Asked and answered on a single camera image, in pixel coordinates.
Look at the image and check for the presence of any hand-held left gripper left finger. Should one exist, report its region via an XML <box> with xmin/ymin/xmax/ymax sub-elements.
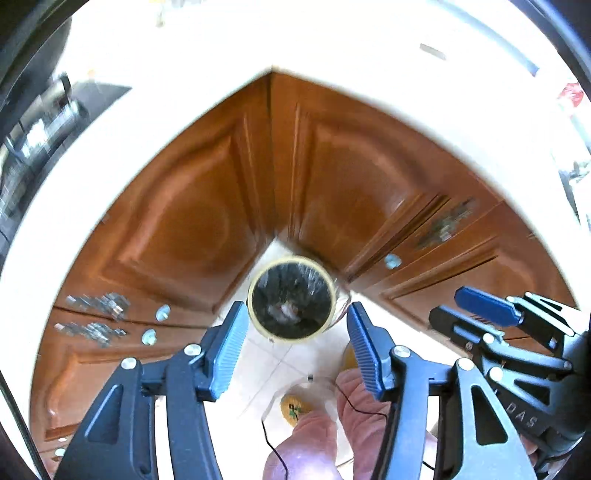
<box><xmin>55</xmin><ymin>301</ymin><xmax>250</xmax><ymax>480</ymax></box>

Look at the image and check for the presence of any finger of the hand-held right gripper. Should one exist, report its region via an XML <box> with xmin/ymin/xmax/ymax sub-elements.
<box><xmin>455</xmin><ymin>286</ymin><xmax>591</xmax><ymax>352</ymax></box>
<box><xmin>429</xmin><ymin>305</ymin><xmax>573</xmax><ymax>384</ymax></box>

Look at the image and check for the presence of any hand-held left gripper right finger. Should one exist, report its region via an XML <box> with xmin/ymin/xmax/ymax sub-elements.
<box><xmin>346</xmin><ymin>302</ymin><xmax>539</xmax><ymax>480</ymax></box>

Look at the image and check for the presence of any round yellow-rimmed trash bin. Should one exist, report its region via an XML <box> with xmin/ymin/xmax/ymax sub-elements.
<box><xmin>247</xmin><ymin>256</ymin><xmax>352</xmax><ymax>344</ymax></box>

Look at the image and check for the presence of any person's right leg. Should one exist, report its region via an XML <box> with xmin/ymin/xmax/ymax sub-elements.
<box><xmin>336</xmin><ymin>368</ymin><xmax>439</xmax><ymax>480</ymax></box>

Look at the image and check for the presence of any person's leg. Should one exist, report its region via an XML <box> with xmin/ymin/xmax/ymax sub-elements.
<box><xmin>336</xmin><ymin>368</ymin><xmax>439</xmax><ymax>480</ymax></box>
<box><xmin>263</xmin><ymin>406</ymin><xmax>339</xmax><ymax>480</ymax></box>

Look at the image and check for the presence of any person's left leg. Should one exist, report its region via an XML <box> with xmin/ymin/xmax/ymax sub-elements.
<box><xmin>263</xmin><ymin>406</ymin><xmax>339</xmax><ymax>480</ymax></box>

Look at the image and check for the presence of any ornate metal cabinet handle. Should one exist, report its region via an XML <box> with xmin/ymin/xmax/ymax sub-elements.
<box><xmin>54</xmin><ymin>320</ymin><xmax>127</xmax><ymax>348</ymax></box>
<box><xmin>416</xmin><ymin>198</ymin><xmax>478</xmax><ymax>252</ymax></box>
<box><xmin>67</xmin><ymin>293</ymin><xmax>132</xmax><ymax>321</ymax></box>

